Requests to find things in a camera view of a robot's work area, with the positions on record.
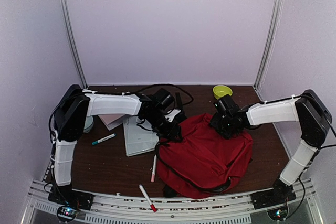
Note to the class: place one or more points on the grey book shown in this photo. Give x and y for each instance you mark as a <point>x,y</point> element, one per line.
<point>138,136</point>

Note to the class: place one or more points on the red backpack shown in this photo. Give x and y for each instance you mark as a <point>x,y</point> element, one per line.
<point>203,163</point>

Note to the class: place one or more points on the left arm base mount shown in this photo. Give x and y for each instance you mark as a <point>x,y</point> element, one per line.
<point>71,203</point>

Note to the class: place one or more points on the aluminium frame post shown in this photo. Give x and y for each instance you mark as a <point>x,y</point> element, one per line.
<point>269,45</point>
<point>72,43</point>

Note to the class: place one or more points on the front aluminium rail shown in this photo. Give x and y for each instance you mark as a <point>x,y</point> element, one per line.
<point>231,208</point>

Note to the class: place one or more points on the teal capped white marker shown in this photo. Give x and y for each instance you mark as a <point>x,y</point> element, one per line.
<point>103,139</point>

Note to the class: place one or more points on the pink book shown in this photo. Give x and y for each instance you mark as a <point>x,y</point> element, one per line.
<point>111,121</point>

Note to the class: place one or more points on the pale blue ceramic bowl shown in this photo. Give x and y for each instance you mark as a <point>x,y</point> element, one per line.
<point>89,122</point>

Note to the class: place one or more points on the left aluminium frame post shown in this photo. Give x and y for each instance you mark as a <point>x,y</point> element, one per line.
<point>72,43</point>

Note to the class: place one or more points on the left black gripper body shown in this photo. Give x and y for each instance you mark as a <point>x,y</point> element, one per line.
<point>162,129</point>

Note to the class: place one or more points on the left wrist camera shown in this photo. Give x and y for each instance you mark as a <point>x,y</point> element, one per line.
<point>173,116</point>

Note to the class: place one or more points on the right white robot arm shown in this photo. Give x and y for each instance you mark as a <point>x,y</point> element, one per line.
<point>307,109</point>

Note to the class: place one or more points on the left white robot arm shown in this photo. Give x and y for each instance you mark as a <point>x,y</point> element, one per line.
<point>67,124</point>

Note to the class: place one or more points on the right aluminium frame post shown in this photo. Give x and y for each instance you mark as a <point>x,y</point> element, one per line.
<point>269,45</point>

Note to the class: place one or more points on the red capped white marker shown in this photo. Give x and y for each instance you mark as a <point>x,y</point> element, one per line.
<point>148,199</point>

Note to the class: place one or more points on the lime green bowl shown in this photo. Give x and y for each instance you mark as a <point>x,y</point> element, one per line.
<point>220,91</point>

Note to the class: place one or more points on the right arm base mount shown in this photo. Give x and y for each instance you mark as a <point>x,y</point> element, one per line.
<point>274,202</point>

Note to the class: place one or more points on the pink capped white marker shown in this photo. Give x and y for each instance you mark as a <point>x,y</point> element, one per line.
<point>155,160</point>

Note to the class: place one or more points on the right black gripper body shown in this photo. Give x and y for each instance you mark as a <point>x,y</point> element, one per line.
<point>223,126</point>

